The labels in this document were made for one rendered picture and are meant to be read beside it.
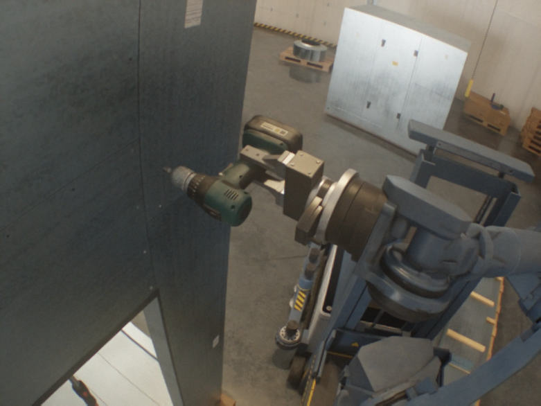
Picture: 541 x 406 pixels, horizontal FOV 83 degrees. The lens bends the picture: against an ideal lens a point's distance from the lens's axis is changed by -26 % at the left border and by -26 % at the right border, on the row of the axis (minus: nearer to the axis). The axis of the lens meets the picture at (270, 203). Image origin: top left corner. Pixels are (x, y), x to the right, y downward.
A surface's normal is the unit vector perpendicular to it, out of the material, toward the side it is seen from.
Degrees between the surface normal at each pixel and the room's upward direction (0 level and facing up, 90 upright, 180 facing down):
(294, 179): 102
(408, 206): 70
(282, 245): 0
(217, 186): 11
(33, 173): 90
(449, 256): 77
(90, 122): 90
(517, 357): 56
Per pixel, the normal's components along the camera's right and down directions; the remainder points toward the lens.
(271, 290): 0.13, -0.75
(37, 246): 0.84, 0.43
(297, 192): -0.54, 0.65
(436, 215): -0.45, 0.21
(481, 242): -0.87, -0.11
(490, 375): -0.72, -0.33
